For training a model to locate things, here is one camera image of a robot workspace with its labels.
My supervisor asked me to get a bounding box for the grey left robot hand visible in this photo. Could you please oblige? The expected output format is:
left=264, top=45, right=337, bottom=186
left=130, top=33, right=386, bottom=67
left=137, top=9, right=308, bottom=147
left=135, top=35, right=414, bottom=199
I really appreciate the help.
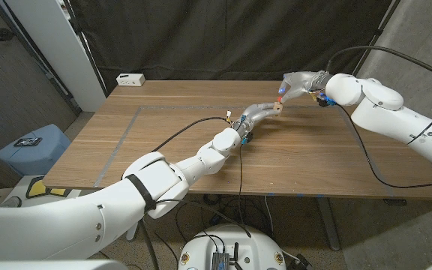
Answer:
left=232, top=102, right=277, bottom=146

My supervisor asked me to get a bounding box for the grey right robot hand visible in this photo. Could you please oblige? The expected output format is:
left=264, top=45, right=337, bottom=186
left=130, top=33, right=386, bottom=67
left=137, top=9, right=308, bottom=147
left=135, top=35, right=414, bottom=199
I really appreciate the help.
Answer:
left=277, top=70, right=332, bottom=105

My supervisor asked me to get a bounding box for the black backdrop curtain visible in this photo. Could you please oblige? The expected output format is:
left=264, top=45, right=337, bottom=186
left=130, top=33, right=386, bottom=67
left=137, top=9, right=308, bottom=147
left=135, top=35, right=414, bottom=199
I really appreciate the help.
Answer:
left=65, top=0, right=403, bottom=95

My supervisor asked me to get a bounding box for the black backdrop stand pole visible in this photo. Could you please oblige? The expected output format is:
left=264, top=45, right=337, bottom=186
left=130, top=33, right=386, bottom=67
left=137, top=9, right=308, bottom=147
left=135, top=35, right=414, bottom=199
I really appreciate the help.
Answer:
left=62, top=0, right=109, bottom=98
left=349, top=0, right=403, bottom=82

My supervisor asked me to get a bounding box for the white power strip box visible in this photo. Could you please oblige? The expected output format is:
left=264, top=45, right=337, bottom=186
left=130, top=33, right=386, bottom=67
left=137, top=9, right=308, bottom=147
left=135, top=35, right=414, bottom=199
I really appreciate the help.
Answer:
left=115, top=73, right=146, bottom=87

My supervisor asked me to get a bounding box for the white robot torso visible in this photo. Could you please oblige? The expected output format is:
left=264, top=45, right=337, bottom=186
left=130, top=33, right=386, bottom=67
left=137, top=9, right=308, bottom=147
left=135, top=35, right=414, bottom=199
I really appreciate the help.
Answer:
left=178, top=223, right=287, bottom=270

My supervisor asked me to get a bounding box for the grey table leg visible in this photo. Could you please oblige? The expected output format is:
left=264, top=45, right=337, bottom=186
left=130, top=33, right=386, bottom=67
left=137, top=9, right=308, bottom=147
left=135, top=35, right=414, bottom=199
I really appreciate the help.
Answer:
left=315, top=196, right=341, bottom=251

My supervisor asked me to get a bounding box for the black plug beside torso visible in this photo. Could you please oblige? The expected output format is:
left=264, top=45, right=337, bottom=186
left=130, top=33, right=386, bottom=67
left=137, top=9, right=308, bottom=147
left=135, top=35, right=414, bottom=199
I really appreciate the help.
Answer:
left=293, top=253, right=313, bottom=270

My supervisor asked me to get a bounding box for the white table leg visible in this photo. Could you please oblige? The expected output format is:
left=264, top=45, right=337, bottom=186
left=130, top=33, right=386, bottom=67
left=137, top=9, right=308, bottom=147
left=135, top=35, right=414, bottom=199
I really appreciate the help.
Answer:
left=125, top=220, right=140, bottom=242

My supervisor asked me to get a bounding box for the blue plastic stool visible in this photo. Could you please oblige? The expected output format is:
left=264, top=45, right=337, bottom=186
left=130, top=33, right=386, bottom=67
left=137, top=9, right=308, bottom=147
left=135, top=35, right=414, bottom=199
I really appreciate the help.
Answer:
left=0, top=124, right=72, bottom=177

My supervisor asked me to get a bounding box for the black smartphone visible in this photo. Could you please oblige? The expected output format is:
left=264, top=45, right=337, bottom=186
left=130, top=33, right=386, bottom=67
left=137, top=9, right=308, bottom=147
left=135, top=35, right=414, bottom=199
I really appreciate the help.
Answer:
left=13, top=136, right=44, bottom=148

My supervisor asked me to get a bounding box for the white board yellow black marking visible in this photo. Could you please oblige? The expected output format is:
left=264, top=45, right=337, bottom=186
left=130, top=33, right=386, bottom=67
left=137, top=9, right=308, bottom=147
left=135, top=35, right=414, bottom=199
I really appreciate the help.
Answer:
left=15, top=174, right=84, bottom=200

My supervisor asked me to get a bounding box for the grey sneaker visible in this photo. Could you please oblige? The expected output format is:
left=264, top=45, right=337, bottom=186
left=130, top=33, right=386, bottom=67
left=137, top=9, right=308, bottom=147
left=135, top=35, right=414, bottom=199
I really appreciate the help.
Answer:
left=0, top=196, right=23, bottom=208

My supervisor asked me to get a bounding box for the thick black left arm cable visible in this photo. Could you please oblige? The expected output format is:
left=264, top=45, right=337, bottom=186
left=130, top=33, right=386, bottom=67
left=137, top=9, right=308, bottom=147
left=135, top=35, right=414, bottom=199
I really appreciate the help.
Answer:
left=150, top=116, right=231, bottom=154

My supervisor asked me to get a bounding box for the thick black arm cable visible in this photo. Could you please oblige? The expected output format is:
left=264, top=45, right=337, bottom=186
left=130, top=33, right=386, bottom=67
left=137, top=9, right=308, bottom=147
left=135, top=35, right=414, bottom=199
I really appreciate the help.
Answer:
left=324, top=45, right=432, bottom=86
left=150, top=116, right=231, bottom=154

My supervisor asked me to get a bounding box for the thin black left wrist wire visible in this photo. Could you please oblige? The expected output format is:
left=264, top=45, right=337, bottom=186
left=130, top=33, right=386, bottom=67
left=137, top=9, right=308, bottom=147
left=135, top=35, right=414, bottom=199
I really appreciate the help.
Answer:
left=236, top=144, right=253, bottom=239

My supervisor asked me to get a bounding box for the thin black wrist wire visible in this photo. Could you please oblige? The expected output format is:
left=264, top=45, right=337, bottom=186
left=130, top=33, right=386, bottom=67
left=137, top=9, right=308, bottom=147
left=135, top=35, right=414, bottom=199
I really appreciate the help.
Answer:
left=236, top=144, right=253, bottom=239
left=335, top=103, right=432, bottom=190

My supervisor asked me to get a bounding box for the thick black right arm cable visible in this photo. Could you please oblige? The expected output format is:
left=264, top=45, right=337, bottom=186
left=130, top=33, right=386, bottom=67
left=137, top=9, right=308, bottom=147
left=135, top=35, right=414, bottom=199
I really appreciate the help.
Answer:
left=324, top=45, right=432, bottom=86

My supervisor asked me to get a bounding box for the thin black right wrist wire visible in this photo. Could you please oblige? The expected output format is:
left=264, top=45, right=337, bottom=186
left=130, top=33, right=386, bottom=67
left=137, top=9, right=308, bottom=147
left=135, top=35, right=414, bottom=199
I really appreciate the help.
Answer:
left=335, top=103, right=432, bottom=190

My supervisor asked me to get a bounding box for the black floor cable tangle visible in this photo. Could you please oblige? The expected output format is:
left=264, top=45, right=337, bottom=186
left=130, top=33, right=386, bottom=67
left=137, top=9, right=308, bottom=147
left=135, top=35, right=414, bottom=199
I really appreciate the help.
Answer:
left=174, top=193, right=273, bottom=241

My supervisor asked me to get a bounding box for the white floor cable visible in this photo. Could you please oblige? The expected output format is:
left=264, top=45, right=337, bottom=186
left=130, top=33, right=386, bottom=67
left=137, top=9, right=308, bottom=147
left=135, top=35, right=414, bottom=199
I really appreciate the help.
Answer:
left=263, top=195, right=275, bottom=236

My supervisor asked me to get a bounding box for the white wall panel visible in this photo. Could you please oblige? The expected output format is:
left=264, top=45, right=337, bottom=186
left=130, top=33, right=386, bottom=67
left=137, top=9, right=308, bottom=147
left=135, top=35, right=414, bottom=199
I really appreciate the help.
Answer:
left=4, top=0, right=107, bottom=113

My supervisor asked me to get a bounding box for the black metal rail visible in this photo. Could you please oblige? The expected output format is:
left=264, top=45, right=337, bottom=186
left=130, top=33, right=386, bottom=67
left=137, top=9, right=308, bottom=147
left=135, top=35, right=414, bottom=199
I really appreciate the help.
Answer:
left=0, top=0, right=82, bottom=116

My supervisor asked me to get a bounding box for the black door handle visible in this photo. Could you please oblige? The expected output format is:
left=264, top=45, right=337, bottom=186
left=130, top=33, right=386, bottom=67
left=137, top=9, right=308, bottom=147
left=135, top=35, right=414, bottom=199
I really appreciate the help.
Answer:
left=0, top=28, right=17, bottom=42

